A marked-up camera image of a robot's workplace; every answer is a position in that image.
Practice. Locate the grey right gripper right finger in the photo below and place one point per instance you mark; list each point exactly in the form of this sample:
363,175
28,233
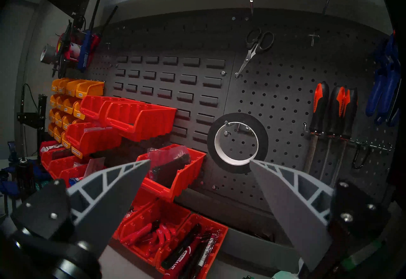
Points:
298,211

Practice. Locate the empty red hanging bin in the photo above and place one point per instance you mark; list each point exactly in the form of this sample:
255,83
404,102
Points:
92,108

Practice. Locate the red bin with black parts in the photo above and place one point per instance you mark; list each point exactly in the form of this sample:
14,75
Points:
142,126

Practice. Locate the clear bag of black parts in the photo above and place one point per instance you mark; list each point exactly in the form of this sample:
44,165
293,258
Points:
168,164

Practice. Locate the metal tool holder rail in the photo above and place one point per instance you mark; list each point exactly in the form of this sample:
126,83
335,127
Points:
377,147

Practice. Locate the crumpled white paper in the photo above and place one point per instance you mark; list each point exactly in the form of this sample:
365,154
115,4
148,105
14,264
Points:
55,146

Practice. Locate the yellow bin M4-6 label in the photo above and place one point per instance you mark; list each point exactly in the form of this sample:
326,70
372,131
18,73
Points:
68,105

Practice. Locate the yellow bin M3X6 label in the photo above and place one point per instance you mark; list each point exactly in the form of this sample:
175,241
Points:
90,89

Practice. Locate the black spring clamp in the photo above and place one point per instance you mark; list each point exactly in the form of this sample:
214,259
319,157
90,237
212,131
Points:
62,65

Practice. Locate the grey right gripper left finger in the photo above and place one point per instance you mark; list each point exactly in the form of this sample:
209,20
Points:
95,205

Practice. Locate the red bin with parts bag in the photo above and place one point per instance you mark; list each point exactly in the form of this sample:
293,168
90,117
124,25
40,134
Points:
184,180

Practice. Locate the yellow bin M2.5-6 label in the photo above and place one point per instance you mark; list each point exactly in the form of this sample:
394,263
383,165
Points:
50,129

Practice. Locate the grey duct tape roll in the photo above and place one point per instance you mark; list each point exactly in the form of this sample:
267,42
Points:
47,54

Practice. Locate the black hanging hook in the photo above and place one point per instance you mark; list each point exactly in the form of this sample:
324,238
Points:
355,157

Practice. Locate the dark louvered panel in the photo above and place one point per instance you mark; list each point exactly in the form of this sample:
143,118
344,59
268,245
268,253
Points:
190,103

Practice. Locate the red black marker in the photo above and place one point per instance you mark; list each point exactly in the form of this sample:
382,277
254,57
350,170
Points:
180,253

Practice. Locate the blue utility knife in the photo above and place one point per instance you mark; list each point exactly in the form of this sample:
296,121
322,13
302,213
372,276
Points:
85,49

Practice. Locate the red bin with plastic bags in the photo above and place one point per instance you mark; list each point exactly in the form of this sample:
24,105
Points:
63,167
50,162

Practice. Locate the yellow parts bin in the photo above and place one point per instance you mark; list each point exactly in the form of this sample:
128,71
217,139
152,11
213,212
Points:
51,116
52,100

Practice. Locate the yellow bin M3-12 label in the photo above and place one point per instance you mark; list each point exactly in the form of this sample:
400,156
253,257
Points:
58,118

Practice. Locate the yellow bin M4-0.7X6 HEX label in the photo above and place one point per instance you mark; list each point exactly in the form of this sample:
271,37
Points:
76,153

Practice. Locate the yellow bin M4X4X6 label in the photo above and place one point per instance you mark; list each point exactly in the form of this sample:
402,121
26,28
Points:
59,102

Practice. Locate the red bin with red pliers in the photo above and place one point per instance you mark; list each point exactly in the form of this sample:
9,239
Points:
149,215

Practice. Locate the red bin with paper manual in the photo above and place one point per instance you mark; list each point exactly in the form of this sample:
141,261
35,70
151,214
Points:
74,172

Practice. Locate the red bin with clear box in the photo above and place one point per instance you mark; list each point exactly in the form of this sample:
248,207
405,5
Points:
92,142

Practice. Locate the red bin with crumpled paper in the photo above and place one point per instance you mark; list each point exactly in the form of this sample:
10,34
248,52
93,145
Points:
44,153

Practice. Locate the dark perforated pegboard panel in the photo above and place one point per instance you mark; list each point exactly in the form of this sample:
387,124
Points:
285,91
104,69

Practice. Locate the black tape roll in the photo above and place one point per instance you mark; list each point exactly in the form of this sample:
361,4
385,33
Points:
238,117

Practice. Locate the yellow bin M3X8 BAD label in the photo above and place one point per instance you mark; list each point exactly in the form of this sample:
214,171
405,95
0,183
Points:
62,84

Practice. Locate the metal pegboard tape hook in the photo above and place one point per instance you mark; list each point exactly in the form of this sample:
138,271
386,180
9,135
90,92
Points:
239,127

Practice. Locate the yellow bin M3-6 label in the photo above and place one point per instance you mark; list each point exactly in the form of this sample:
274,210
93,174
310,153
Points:
66,141

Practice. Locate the folded paper manual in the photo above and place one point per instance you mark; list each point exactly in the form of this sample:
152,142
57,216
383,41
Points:
95,165

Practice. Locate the yellow bin M3-4 label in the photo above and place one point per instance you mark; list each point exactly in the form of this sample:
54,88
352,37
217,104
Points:
78,111

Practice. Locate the yellow bin M2.5-5 label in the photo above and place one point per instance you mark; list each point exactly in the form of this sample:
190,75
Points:
57,135

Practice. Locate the red bin with markers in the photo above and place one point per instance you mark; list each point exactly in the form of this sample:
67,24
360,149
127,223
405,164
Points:
219,234

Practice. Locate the yellow bin M3X6X4 label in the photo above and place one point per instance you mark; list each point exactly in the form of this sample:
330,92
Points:
54,84

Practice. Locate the yellow bin M3-8 label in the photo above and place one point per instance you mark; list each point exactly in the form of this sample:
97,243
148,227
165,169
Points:
67,120

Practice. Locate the blue bar clamp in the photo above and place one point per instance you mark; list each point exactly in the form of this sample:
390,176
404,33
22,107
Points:
7,186
41,172

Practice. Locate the black screwdriver bit holder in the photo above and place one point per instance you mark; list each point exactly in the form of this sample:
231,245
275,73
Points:
25,180

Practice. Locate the small metal peg hook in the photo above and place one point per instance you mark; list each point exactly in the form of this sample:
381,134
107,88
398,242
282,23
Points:
313,38

